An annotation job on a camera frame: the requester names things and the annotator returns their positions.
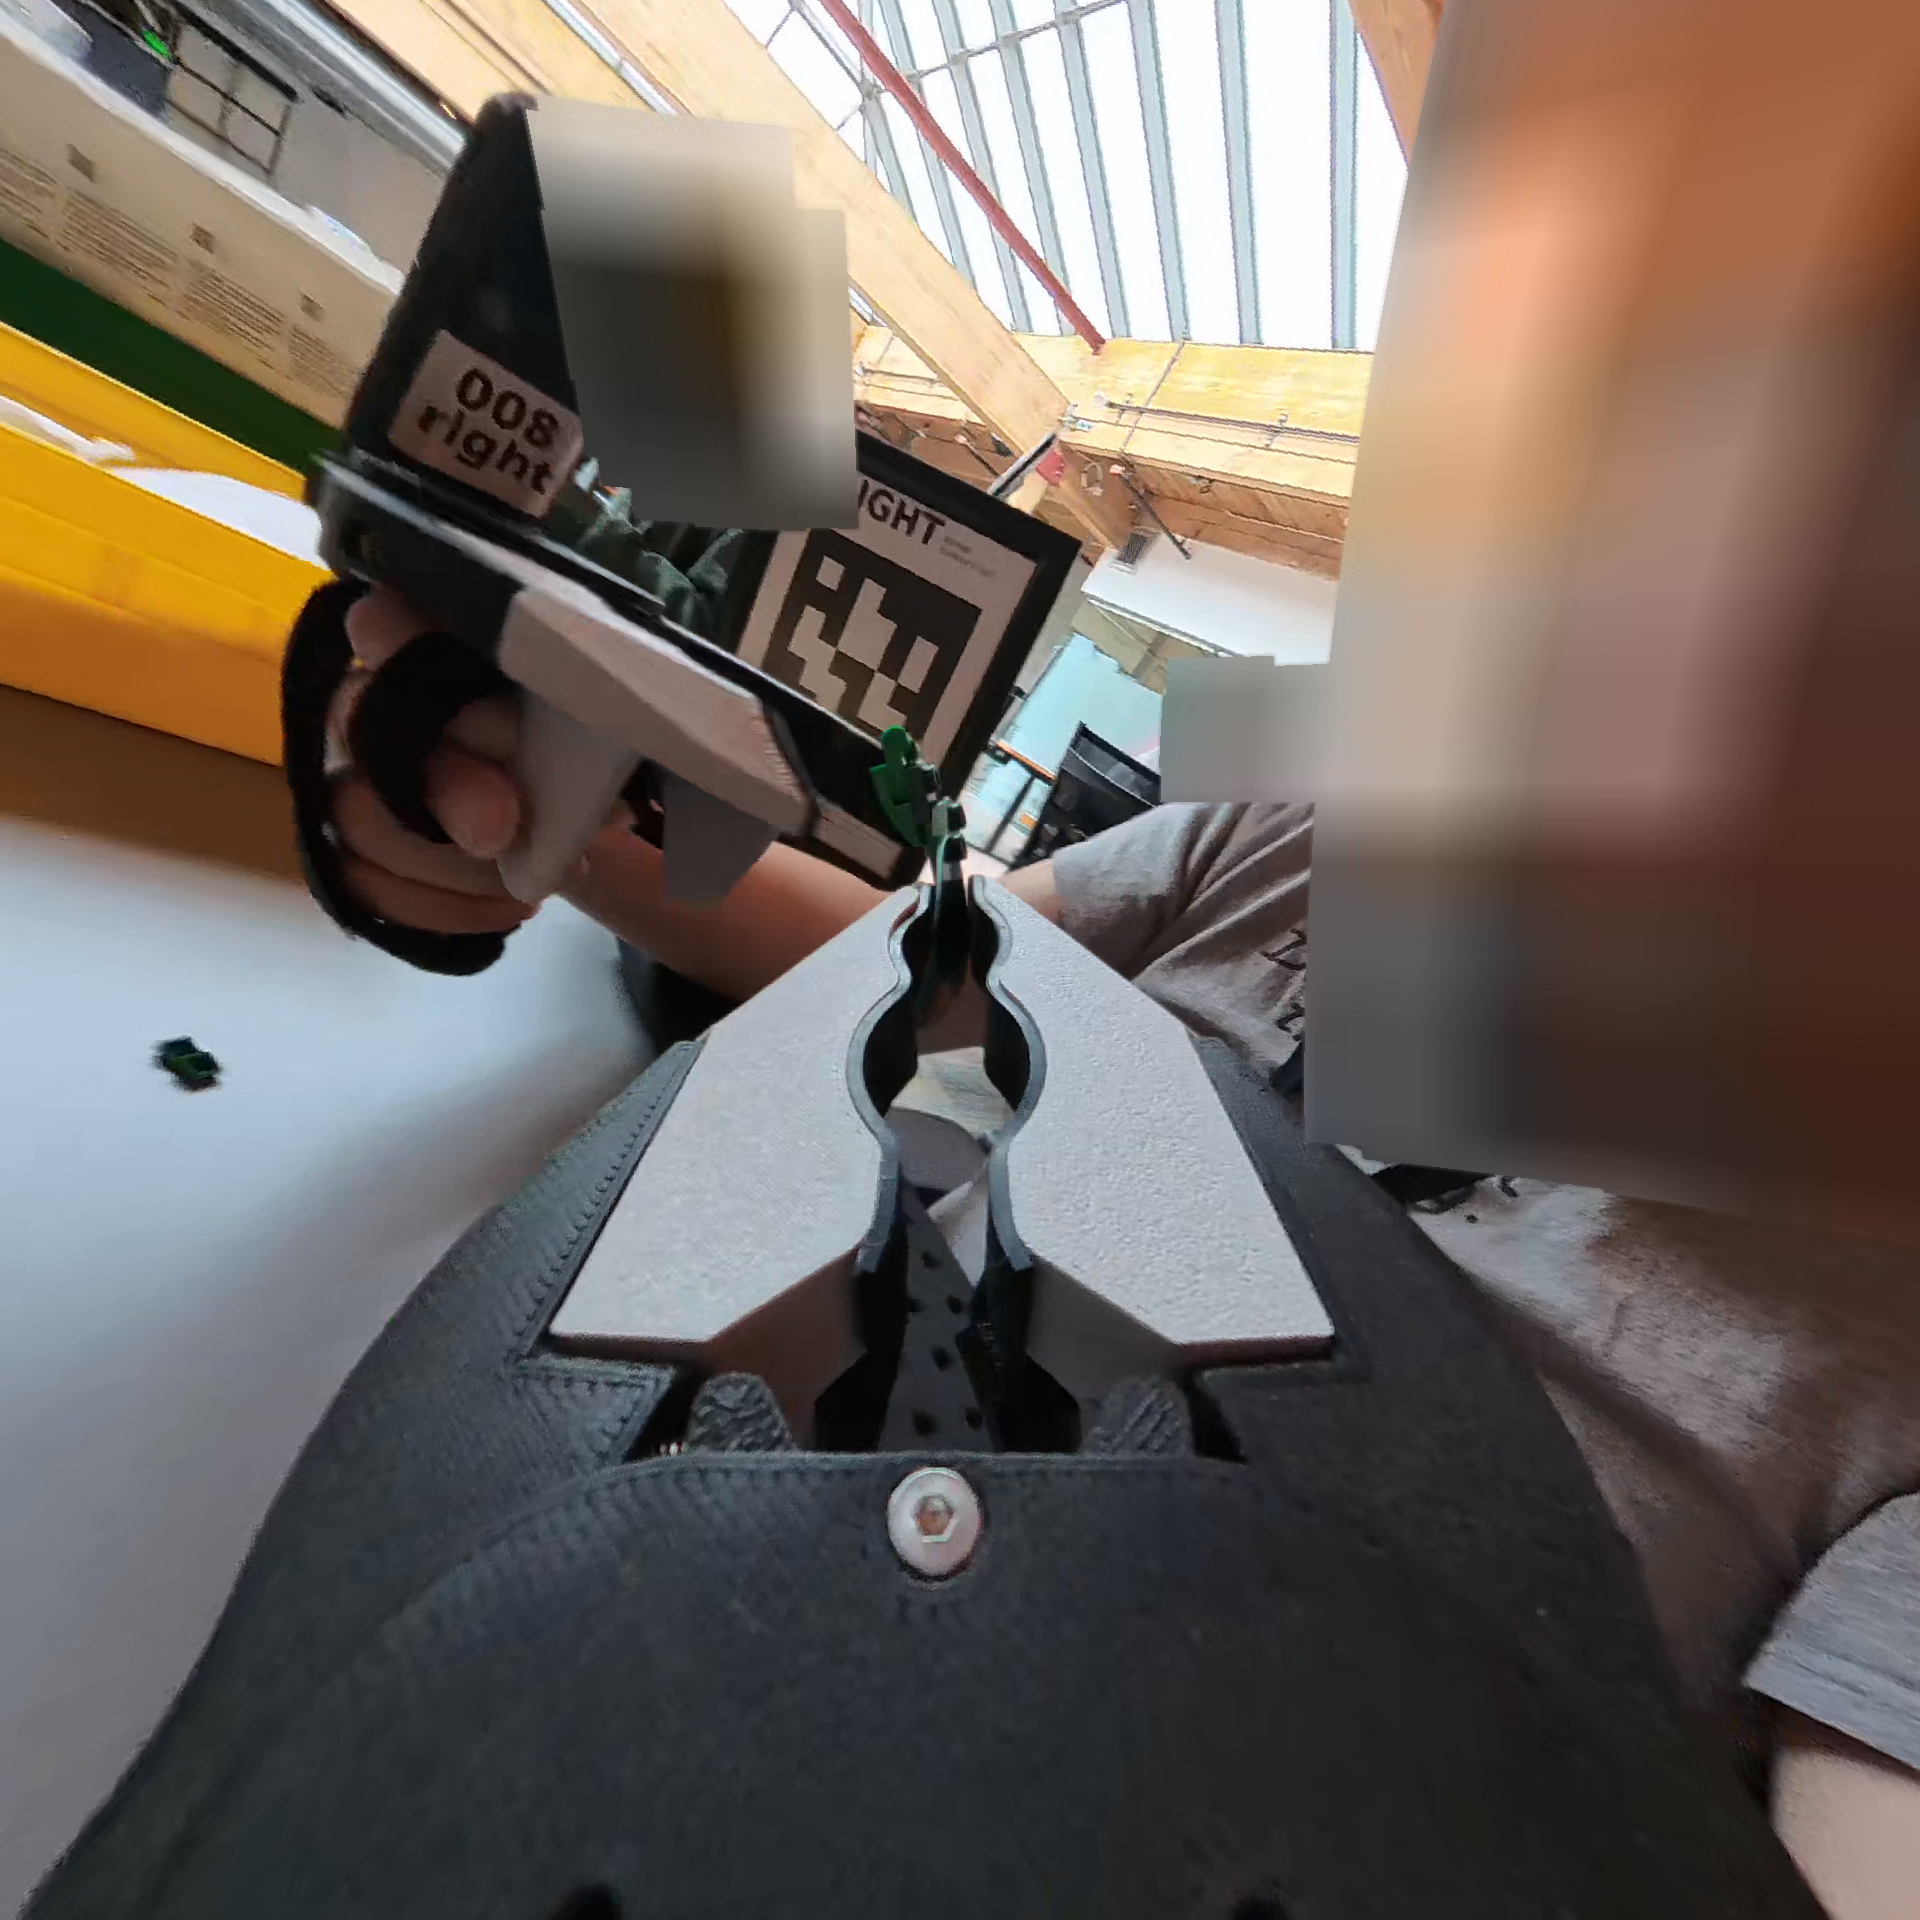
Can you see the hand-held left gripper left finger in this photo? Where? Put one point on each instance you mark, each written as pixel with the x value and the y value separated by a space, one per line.
pixel 705 1184

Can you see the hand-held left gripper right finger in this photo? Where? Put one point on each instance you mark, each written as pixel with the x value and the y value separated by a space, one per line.
pixel 1155 1184

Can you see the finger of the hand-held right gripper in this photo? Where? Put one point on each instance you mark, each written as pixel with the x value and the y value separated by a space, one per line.
pixel 646 676

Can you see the bright green lego leaf piece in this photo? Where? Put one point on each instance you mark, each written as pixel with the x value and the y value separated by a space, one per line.
pixel 897 773

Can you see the person's right forearm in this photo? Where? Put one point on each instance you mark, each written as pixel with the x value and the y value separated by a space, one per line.
pixel 780 937

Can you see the person's left forearm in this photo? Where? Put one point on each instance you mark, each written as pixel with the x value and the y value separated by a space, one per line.
pixel 1851 1845

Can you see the small dark green lego piece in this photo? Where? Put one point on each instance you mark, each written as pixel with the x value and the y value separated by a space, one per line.
pixel 188 1061

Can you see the person's right hand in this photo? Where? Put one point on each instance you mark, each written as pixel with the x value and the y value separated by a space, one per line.
pixel 473 796

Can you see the white cardboard box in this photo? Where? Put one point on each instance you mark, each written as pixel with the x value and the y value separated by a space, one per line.
pixel 148 225

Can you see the black chair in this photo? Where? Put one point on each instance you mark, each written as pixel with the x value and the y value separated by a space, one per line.
pixel 1102 786

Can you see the yellow plastic bin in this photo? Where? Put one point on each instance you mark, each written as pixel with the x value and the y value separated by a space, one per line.
pixel 136 599

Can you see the red ceiling pipe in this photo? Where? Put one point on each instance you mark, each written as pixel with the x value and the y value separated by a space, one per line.
pixel 975 181

